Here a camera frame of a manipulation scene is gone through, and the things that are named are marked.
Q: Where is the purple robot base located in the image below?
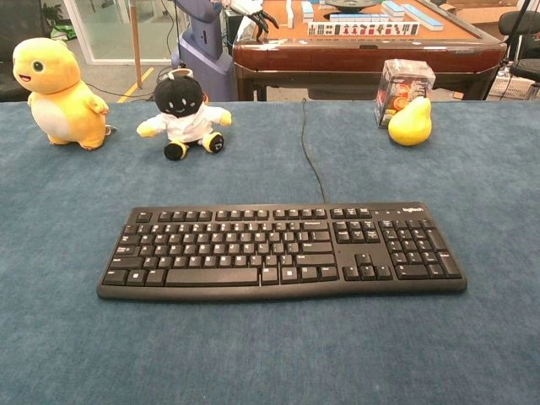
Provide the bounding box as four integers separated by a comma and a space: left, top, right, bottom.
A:
170, 0, 235, 103

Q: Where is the black robot hand background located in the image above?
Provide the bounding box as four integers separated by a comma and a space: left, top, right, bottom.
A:
246, 10, 280, 43

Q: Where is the black plush doll white coat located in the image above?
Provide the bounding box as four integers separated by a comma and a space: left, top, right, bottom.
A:
136, 68, 234, 162

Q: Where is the blue table cloth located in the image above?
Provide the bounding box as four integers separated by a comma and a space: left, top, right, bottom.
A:
0, 100, 540, 405

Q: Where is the yellow pear toy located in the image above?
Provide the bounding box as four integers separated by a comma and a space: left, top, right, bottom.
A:
387, 96, 434, 148

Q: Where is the brown mahjong table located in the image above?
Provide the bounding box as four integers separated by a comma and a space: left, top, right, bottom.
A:
232, 0, 508, 102

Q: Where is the clear plastic display box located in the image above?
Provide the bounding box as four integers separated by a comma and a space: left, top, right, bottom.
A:
373, 58, 436, 129

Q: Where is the row of face-up mahjong tiles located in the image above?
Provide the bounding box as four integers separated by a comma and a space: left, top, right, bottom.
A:
306, 20, 421, 38

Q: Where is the wooden pole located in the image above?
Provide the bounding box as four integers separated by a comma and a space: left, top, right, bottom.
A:
128, 0, 143, 89

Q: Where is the yellow dinosaur plush toy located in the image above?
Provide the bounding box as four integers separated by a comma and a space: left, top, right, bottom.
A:
12, 37, 111, 151

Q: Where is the white plastic crate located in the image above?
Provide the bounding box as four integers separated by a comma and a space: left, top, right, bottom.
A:
488, 67, 540, 102

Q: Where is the green potted plant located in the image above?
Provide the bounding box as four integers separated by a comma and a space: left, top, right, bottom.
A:
40, 3, 65, 30

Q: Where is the black office chair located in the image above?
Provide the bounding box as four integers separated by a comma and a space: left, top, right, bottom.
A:
498, 0, 540, 81

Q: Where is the black wired keyboard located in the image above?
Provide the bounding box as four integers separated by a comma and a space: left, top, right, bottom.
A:
96, 201, 468, 302

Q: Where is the black keyboard cable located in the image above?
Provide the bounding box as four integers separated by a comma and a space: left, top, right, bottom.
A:
300, 98, 328, 204

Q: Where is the blue white mahjong tile wall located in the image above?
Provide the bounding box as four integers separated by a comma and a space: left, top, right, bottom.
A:
401, 3, 446, 32

